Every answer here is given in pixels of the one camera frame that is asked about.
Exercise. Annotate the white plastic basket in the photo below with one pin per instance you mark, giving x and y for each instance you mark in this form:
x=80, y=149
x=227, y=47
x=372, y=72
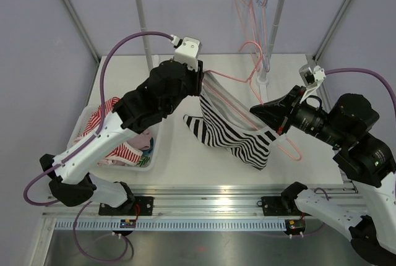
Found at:
x=154, y=151

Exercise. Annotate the black white striped tank top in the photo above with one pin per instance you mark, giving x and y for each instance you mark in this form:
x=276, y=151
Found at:
x=226, y=123

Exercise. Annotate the blue tank top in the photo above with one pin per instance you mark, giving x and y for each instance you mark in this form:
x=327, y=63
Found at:
x=148, y=151

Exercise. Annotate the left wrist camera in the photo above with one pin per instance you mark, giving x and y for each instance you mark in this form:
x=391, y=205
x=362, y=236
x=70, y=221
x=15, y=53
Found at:
x=186, y=51

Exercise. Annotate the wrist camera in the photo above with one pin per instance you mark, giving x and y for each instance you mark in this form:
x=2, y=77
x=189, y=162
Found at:
x=313, y=77
x=186, y=51

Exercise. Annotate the white slotted cable duct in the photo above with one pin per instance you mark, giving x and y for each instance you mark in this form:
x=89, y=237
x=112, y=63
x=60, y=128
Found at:
x=171, y=225

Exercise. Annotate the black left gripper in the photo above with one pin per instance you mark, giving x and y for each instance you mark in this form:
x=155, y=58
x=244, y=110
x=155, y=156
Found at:
x=196, y=77

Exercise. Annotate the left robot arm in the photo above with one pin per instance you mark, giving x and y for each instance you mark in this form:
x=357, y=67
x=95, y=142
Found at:
x=151, y=102

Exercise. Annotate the green striped tank top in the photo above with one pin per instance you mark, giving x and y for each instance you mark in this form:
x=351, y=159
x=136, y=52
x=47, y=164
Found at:
x=143, y=162

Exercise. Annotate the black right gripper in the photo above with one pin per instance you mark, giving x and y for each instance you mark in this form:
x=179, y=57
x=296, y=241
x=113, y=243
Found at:
x=277, y=113

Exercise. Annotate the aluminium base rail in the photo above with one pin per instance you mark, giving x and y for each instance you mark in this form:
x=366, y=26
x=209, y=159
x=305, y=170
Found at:
x=233, y=202

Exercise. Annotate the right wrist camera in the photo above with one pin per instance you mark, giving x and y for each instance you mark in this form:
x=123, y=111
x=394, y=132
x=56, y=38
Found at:
x=313, y=77

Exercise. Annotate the mauve pink tank top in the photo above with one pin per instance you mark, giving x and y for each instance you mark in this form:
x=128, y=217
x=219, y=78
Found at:
x=141, y=141

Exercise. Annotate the red striped tank top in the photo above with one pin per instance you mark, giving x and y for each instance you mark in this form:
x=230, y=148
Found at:
x=123, y=154

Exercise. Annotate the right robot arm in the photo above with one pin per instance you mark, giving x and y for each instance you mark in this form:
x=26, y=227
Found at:
x=367, y=161

